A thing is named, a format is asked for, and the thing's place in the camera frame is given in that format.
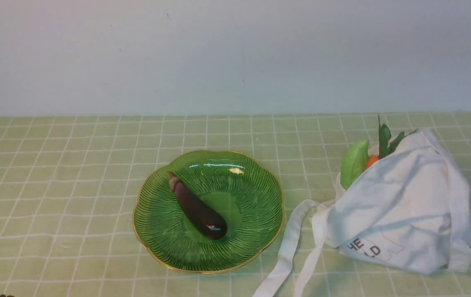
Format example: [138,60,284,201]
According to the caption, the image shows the purple eggplant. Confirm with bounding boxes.
[167,171,228,240]

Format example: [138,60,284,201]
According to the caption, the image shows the white cloth tote bag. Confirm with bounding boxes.
[254,128,471,297]

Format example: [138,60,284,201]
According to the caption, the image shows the green glass plate gold rim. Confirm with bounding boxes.
[132,150,285,274]

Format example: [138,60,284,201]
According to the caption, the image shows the light green vegetable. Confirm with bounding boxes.
[340,139,369,190]

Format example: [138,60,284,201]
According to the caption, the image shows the orange carrot with green leaves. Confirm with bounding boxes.
[366,115,418,169]

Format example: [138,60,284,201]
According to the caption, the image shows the green checkered tablecloth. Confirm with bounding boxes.
[0,112,471,297]

